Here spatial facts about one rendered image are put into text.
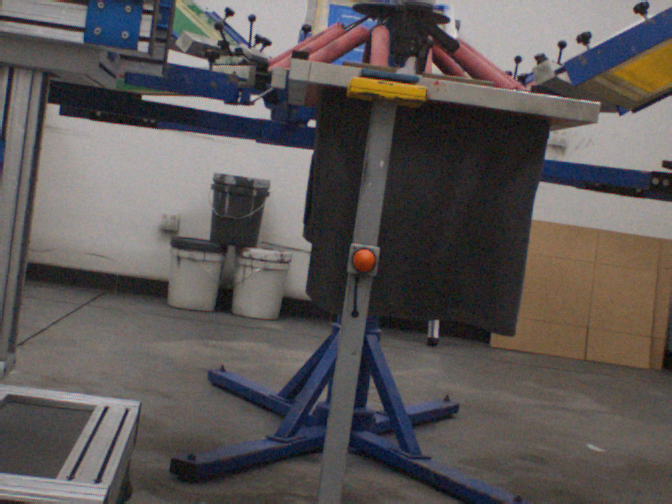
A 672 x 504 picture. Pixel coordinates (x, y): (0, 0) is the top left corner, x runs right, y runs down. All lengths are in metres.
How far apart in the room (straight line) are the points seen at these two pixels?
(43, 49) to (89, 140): 4.91
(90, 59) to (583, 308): 5.22
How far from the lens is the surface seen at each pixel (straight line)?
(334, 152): 2.43
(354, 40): 3.63
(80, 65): 2.24
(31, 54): 2.25
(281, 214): 7.06
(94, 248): 7.16
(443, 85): 2.36
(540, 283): 7.13
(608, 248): 7.25
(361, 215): 2.15
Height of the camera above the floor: 0.77
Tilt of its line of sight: 3 degrees down
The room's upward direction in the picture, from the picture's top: 8 degrees clockwise
